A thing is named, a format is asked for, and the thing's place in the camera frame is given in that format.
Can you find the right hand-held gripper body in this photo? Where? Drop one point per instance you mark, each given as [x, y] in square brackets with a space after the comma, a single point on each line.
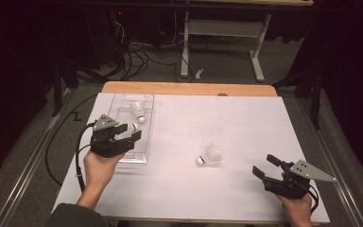
[290, 187]

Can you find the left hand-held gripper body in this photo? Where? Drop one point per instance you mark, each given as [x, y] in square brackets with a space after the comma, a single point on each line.
[105, 146]

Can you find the white shuttlecock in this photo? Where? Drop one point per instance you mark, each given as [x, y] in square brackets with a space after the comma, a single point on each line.
[137, 108]
[133, 127]
[212, 154]

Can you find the clear plastic box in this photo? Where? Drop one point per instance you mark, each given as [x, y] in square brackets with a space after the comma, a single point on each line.
[145, 132]

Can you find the person's right hand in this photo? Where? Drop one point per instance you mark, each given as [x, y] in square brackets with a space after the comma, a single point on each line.
[297, 211]

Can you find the person's left hand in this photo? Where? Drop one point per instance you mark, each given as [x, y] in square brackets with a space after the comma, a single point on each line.
[99, 171]

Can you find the white table cover sheet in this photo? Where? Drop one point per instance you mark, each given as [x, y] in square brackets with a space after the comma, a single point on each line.
[249, 126]

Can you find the black metal stand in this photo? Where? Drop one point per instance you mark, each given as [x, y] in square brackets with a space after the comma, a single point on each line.
[316, 104]
[56, 94]

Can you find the small white floor scrap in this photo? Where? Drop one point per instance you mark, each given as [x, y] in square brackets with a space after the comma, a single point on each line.
[199, 73]

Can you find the aluminium floor rail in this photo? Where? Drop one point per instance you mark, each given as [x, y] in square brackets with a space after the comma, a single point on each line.
[28, 167]
[337, 176]

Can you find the white metal desk frame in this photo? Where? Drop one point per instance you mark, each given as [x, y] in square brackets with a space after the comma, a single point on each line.
[223, 28]

